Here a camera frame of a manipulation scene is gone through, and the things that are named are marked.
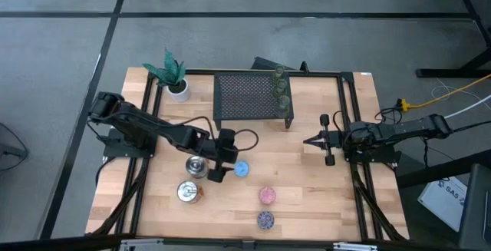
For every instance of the silver metal bracket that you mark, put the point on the silver metal bracket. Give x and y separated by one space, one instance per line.
356 247
145 244

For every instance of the black desk leg frame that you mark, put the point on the black desk leg frame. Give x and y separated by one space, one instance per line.
452 73

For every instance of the black mesh metal shelf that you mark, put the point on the black mesh metal shelf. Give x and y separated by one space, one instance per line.
245 95

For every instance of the blue patterned candle tin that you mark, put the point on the blue patterned candle tin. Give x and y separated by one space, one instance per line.
242 169

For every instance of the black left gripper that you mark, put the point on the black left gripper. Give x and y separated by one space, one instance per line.
224 151

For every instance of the black floor beam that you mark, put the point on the black floor beam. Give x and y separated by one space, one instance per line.
441 170

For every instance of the orange candle tin silver lid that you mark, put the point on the orange candle tin silver lid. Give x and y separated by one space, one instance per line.
188 192
196 168

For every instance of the black frame crossbar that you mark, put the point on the black frame crossbar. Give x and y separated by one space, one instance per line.
57 243

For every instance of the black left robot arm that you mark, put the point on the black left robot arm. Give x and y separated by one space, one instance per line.
153 128

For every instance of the green glass candlestick holder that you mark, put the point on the green glass candlestick holder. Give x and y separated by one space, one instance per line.
281 86
284 104
279 72

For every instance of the dark floral candle tin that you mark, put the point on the dark floral candle tin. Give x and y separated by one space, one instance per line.
265 220

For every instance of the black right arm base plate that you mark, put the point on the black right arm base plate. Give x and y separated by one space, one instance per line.
376 156

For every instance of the pink patterned candle tin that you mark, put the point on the pink patterned candle tin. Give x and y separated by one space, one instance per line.
267 195

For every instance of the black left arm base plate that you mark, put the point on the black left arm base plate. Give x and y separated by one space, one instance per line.
126 152

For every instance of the black aluminium table frame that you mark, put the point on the black aluminium table frame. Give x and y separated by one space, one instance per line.
197 71

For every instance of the dark grey cabinet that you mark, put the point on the dark grey cabinet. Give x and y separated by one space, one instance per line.
477 212

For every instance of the black camera stand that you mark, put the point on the black camera stand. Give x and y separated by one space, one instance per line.
262 63

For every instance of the white printed cardboard box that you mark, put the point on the white printed cardboard box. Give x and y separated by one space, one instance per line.
445 201

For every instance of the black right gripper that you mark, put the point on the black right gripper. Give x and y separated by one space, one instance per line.
333 139

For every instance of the green plant in white pot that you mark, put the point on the green plant in white pot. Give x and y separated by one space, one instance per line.
172 76

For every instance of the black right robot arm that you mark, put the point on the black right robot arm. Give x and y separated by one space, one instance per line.
403 130

